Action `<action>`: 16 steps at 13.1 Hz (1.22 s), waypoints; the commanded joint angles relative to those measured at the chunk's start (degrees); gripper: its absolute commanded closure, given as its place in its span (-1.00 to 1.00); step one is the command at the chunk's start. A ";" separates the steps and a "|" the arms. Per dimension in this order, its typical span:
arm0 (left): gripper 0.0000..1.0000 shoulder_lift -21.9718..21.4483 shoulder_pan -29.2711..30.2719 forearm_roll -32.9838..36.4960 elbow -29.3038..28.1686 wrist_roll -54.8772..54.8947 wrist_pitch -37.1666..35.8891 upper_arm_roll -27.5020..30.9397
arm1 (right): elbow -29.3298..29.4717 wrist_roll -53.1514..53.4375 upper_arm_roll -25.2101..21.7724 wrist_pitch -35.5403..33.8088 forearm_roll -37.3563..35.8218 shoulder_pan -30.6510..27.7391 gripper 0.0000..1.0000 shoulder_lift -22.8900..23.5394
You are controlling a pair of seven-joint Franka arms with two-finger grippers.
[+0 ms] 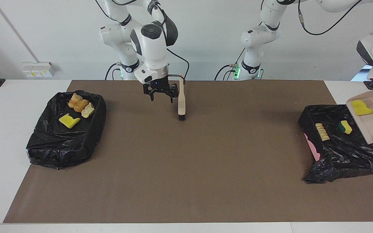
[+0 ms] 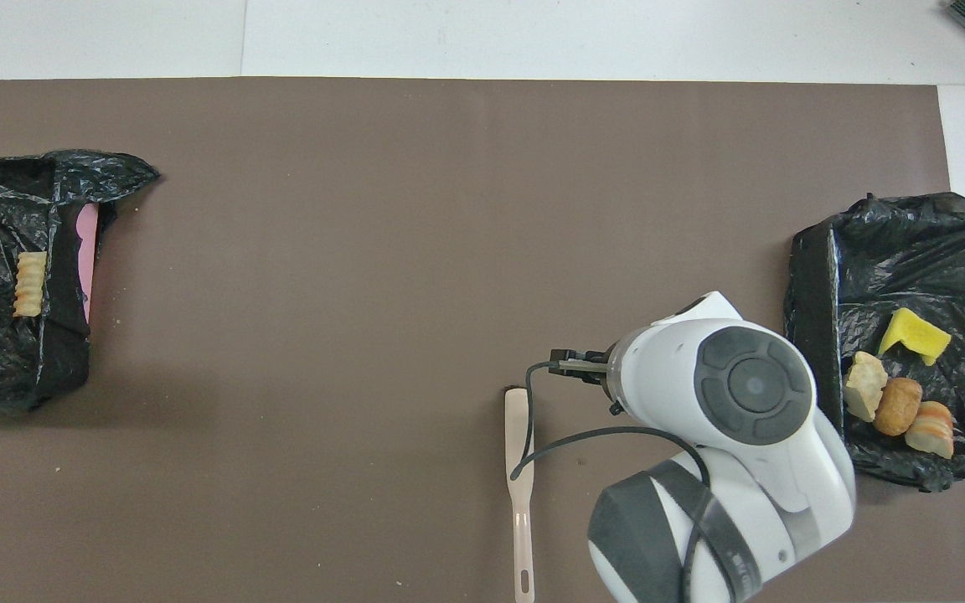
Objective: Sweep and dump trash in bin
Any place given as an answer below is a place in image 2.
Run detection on pale ridged bread chunk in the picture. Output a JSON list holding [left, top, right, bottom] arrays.
[[13, 250, 48, 318]]

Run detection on notched yellow sponge piece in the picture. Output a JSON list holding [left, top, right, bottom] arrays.
[[878, 307, 952, 367]]

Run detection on beige brush with black bristles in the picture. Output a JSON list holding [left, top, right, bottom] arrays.
[[504, 387, 536, 603]]

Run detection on black plastic bin bag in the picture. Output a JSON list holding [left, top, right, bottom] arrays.
[[784, 192, 965, 493]]

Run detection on brown table mat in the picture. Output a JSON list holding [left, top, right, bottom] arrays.
[[0, 77, 965, 603]]

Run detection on brown bread bun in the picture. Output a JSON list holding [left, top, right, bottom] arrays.
[[873, 377, 924, 437]]

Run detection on pink bin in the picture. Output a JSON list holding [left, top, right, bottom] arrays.
[[76, 204, 101, 323]]

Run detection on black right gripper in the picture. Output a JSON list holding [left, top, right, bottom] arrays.
[[550, 348, 617, 388]]

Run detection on orange striped bread piece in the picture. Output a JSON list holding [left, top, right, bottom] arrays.
[[905, 400, 956, 460]]

